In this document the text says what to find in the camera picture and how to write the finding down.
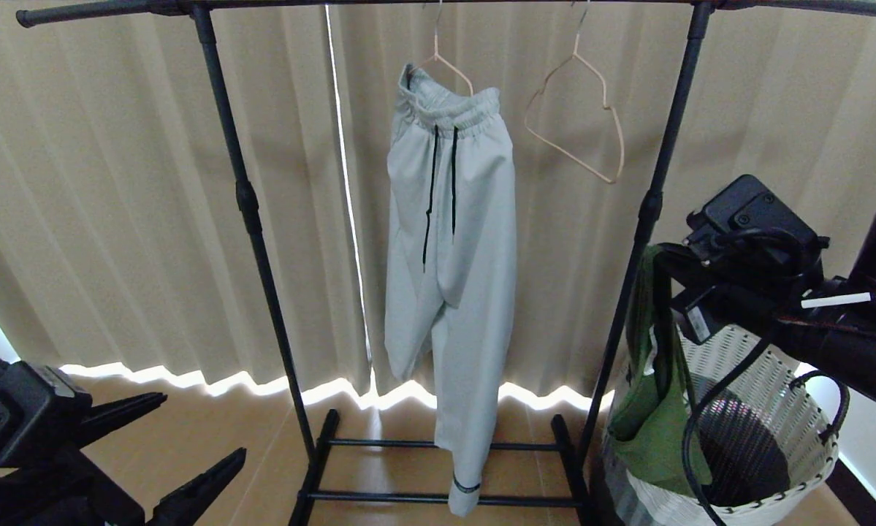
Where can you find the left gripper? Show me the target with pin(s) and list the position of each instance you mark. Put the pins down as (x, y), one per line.
(50, 497)

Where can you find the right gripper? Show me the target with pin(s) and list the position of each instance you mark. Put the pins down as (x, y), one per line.
(722, 299)

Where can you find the green garment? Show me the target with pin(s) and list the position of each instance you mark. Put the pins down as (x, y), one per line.
(657, 438)

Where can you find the pink clothes hanger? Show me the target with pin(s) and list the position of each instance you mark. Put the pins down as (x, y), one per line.
(452, 66)
(609, 108)

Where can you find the pale grey shorts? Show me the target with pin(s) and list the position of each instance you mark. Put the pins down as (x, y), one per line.
(474, 292)

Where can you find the white laundry basket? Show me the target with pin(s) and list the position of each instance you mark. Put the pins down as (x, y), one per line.
(774, 380)

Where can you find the black clothes rack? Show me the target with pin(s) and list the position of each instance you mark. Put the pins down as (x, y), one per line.
(248, 201)

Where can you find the beige curtain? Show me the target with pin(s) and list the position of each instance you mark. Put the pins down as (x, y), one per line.
(116, 219)

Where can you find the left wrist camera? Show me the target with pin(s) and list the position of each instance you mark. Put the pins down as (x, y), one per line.
(28, 409)

